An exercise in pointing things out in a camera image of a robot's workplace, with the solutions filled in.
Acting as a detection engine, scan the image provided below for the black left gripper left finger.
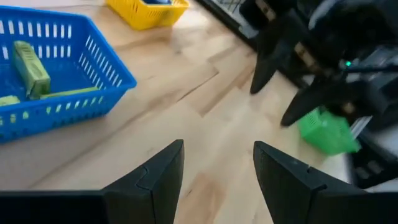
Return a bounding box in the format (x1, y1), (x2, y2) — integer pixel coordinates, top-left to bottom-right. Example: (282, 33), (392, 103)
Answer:
(104, 139), (185, 224)

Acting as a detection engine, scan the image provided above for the yellow plastic basket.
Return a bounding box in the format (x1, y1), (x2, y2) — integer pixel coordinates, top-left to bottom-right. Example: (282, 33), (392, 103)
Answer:
(104, 0), (191, 32)

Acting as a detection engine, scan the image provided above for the blue plastic basket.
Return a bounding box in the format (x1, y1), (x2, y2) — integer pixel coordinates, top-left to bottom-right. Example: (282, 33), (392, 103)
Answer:
(0, 5), (138, 145)

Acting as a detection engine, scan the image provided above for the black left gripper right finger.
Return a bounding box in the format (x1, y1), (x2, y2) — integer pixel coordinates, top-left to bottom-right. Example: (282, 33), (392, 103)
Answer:
(253, 141), (398, 224)

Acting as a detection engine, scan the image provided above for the yellow-green eraser single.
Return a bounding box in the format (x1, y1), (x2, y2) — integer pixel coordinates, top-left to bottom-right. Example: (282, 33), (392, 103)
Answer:
(0, 95), (21, 107)

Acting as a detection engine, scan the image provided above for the green plastic basket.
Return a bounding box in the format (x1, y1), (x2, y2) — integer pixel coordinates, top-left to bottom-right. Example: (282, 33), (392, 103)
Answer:
(297, 106), (362, 156)

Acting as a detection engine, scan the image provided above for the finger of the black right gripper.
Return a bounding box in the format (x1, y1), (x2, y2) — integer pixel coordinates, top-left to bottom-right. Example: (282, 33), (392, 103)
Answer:
(279, 83), (335, 128)
(249, 21), (282, 95)

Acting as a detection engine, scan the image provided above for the lime green staples box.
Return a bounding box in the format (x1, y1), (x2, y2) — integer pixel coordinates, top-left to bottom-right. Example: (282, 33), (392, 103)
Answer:
(12, 40), (52, 100)
(39, 86), (101, 101)

